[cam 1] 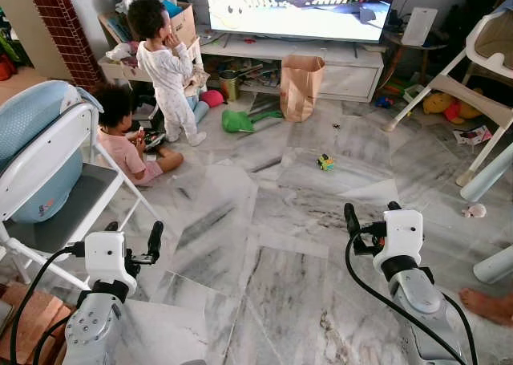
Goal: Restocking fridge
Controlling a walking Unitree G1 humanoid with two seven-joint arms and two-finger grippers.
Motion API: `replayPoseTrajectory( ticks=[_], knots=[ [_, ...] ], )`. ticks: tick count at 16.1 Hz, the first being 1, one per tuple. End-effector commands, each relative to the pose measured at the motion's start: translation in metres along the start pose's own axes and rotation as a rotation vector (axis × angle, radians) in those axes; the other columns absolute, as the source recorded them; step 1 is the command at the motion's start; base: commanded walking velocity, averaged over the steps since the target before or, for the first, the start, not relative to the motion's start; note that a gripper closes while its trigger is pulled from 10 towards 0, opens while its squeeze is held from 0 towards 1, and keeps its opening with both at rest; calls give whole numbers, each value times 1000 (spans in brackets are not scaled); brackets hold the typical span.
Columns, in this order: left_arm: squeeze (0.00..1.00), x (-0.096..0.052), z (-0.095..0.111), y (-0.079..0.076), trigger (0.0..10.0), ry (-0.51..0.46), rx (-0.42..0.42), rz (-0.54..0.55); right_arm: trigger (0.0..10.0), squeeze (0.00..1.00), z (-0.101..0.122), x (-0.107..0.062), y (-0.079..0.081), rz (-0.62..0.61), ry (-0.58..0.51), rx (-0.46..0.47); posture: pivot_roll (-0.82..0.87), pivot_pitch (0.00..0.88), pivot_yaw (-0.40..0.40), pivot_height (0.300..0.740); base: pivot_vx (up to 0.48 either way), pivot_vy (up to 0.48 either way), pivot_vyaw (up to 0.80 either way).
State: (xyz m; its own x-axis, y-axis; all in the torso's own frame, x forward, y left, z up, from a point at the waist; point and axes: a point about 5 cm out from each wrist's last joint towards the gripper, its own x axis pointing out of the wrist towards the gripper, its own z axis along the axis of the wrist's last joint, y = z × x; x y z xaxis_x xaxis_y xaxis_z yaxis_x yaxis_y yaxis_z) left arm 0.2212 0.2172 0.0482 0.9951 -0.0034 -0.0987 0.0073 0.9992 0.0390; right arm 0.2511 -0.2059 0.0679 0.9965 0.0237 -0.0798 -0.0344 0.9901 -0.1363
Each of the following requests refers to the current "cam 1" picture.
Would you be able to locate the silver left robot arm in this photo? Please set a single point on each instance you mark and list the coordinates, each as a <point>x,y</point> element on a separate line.
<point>92,329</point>

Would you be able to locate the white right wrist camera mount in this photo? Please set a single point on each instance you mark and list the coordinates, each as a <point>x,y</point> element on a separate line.
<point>401,237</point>

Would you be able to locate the blue white high chair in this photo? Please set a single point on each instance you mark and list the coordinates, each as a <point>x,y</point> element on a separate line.
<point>40,132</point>

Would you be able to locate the reddish brown block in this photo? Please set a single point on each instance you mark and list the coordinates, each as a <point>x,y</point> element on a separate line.
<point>36,317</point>

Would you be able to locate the child in white pyjamas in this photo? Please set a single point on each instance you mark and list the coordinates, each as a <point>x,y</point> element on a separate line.
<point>168,72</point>

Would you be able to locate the small yellow green toy car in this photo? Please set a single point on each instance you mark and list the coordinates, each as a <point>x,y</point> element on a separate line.
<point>325,163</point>

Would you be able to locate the yellow plush toy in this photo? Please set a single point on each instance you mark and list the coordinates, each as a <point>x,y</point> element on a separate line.
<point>437,103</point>

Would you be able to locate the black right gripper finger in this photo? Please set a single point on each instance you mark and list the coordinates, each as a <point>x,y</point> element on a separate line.
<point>393,207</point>
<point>351,219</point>

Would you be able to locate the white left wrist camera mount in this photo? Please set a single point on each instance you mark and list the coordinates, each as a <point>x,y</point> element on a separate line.
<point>108,257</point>

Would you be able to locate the flat screen television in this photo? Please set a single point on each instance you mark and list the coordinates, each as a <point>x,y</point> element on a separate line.
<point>296,16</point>

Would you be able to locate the metal tin can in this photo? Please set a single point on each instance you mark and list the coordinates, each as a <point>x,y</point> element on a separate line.
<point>229,86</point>

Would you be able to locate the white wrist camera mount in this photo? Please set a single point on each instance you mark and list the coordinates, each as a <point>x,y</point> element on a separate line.
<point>401,237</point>
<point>108,257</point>

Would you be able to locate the white beige high chair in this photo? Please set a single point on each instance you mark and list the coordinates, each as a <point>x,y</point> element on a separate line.
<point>473,95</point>

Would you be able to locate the pale plastic chair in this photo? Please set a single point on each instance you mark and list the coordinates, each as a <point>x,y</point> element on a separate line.
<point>485,180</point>

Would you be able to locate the child in pink shirt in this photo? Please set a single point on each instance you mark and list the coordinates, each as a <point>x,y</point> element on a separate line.
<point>120,152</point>

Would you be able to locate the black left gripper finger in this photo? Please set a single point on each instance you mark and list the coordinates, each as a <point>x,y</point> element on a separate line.
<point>155,238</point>
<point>111,228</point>

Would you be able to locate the white television stand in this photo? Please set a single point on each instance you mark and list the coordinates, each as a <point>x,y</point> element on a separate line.
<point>345,80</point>

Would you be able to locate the pink ball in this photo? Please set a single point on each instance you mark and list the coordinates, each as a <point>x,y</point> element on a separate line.
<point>213,99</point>

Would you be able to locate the colourful picture book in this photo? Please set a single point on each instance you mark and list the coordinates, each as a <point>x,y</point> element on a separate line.
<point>473,135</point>

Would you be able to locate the dark side table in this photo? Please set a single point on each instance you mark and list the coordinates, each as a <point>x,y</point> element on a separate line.
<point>394,38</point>

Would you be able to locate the brown cardboard box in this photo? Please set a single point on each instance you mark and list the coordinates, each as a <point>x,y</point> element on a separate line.
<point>184,24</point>

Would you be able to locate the brown paper bag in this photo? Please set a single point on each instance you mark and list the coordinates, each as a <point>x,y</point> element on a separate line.
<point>300,92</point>

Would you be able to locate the red brick column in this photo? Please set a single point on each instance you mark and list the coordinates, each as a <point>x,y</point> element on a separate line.
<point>56,20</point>

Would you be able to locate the green toy shovel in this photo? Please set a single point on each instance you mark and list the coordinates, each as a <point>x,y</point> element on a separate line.
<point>236,122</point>

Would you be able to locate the barefoot adult person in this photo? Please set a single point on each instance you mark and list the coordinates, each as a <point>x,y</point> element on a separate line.
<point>485,305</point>

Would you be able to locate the white router box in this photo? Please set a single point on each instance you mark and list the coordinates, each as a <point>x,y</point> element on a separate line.
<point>420,26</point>

